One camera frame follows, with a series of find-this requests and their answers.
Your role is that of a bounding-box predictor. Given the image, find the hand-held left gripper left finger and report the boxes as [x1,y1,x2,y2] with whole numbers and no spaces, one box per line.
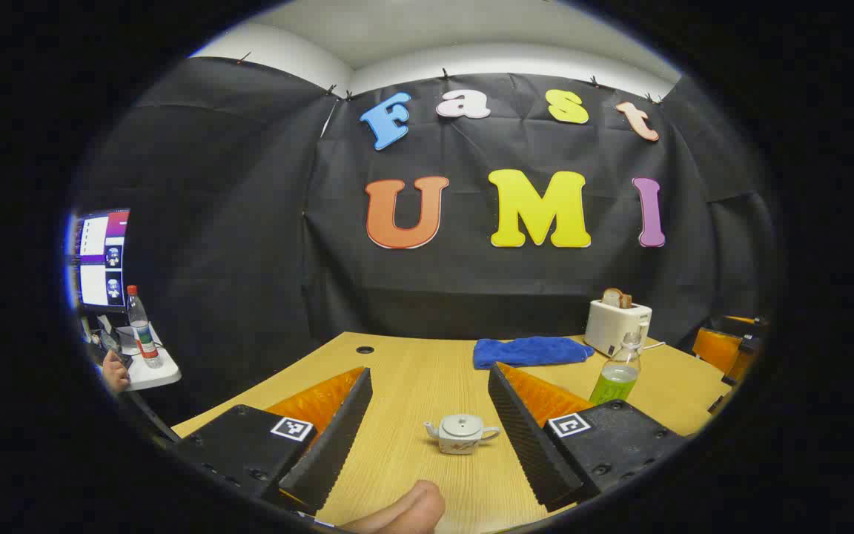
[166,366,374,517]

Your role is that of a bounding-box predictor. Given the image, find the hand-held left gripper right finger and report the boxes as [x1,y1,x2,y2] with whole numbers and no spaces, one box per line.
[487,361,689,514]

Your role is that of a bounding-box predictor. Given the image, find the white ceramic teacup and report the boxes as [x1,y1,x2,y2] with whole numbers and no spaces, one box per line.
[424,414,500,455]

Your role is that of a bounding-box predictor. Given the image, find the green label water bottle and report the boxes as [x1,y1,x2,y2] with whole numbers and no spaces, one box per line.
[589,332,643,406]

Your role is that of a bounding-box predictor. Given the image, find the red cap plastic bottle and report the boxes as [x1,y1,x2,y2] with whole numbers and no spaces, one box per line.
[126,286,162,369]

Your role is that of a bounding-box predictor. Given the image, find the blue towel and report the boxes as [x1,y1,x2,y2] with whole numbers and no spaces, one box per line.
[472,336,595,370]

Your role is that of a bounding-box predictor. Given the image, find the white toaster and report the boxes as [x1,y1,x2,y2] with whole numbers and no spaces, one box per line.
[584,299,653,358]

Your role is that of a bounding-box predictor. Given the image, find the white side table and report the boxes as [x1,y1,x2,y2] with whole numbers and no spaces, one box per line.
[93,319,182,392]

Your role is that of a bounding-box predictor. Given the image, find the black backdrop cloth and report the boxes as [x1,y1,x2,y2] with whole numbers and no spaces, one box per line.
[75,56,776,416]

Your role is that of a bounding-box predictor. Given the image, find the computer monitor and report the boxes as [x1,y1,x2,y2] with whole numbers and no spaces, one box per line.
[67,209,131,311]

